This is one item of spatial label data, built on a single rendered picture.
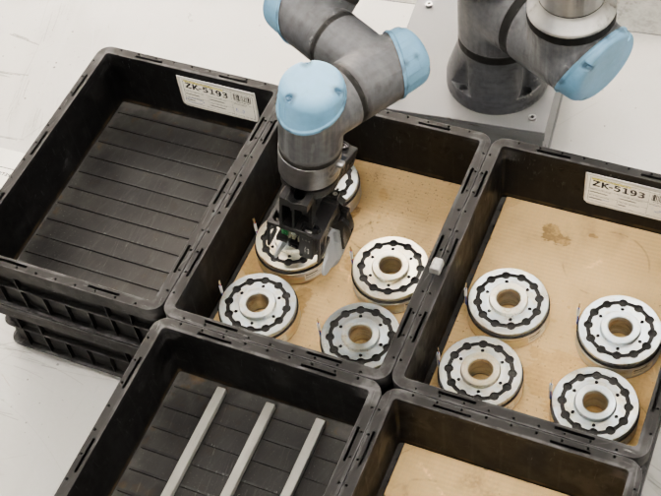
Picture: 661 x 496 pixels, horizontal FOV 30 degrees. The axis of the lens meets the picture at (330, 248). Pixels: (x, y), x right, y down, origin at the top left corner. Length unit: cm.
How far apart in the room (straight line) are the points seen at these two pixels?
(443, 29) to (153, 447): 82
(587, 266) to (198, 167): 57
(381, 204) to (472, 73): 25
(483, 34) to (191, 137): 45
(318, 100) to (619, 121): 76
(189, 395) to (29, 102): 76
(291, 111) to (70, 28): 97
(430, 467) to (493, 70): 61
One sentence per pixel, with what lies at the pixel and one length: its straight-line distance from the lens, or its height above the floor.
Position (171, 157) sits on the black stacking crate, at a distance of 182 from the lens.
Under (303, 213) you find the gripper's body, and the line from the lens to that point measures 150.
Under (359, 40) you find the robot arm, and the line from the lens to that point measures 143.
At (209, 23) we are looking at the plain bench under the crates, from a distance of 220.
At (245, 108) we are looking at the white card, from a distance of 178.
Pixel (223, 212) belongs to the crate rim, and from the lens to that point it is 160.
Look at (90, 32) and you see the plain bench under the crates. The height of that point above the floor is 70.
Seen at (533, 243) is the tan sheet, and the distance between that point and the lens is 166.
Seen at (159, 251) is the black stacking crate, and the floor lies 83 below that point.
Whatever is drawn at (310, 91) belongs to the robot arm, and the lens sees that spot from 134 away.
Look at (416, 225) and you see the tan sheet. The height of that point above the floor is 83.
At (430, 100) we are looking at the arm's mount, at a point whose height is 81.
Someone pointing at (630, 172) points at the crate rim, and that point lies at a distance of 161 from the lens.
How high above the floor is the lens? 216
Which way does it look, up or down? 53 degrees down
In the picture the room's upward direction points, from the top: 10 degrees counter-clockwise
